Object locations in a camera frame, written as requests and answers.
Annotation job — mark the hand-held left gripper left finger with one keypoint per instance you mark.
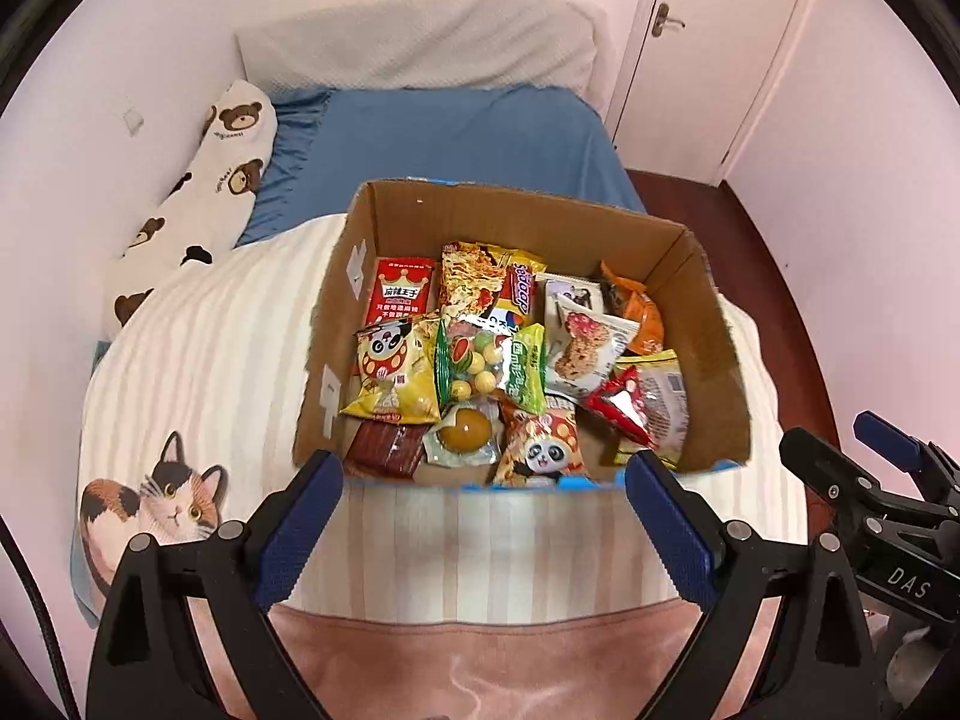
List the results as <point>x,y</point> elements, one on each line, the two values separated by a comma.
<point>300,525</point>

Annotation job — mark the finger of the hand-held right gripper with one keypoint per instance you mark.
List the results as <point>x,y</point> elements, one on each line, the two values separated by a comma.
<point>889,439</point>
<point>825,465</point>

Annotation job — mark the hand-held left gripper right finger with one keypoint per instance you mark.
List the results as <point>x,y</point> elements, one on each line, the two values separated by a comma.
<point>671,532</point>

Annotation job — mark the red crown print snack packet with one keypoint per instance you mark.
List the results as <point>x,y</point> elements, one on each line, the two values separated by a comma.
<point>397,292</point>

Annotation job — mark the cardboard box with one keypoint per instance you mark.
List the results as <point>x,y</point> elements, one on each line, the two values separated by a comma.
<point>525,217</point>

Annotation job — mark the dark red brown snack packet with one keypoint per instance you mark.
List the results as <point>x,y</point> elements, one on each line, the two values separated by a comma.
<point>382,446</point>

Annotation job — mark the beige yellow edged snack packet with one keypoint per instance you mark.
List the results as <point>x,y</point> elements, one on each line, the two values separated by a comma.
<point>664,405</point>

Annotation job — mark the red silver snack packet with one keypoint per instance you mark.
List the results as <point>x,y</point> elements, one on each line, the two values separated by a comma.
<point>622,403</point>

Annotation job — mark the orange panda print snack packet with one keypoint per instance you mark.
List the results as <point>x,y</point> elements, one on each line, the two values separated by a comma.
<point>536,450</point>

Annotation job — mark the yellow panda print snack packet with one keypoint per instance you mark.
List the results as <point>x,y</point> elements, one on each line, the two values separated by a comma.
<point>390,371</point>

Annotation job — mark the striped cat print blanket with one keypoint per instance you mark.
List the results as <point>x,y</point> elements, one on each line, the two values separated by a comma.
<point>225,360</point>

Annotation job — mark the clear braised egg packet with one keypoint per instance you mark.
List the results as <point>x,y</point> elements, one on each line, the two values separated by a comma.
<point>461,431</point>

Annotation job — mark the white oat bar packet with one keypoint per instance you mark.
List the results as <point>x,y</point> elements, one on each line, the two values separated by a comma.
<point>589,349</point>

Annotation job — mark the green yellow snack packet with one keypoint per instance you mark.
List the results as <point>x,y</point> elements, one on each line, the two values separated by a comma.
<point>525,369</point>

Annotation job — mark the green colourful ball candy packet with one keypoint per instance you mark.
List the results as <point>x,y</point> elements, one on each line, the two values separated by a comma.
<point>469,364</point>

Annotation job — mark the white photo print snack packet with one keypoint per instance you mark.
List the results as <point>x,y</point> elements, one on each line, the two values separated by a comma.
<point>574,291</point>

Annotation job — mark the white blue snack packet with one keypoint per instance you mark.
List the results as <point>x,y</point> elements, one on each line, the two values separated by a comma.
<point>501,322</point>

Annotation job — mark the yellow red candy bar packet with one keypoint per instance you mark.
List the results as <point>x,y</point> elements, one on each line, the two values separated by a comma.
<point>525,285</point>

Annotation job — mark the yellow red noodle snack packet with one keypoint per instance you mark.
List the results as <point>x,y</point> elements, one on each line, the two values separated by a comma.
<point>469,277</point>

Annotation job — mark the bear print long pillow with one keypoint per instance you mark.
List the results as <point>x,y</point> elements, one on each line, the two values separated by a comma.
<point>217,157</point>

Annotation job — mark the blue bed sheet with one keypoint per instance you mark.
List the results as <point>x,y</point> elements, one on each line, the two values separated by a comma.
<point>450,135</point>

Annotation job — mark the white door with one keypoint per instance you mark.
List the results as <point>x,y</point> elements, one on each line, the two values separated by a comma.
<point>712,52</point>

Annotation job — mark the grey pillow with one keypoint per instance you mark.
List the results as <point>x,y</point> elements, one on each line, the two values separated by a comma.
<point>420,37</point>

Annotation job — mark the wall light switch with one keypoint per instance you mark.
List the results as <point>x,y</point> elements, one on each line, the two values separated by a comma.
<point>133,121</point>

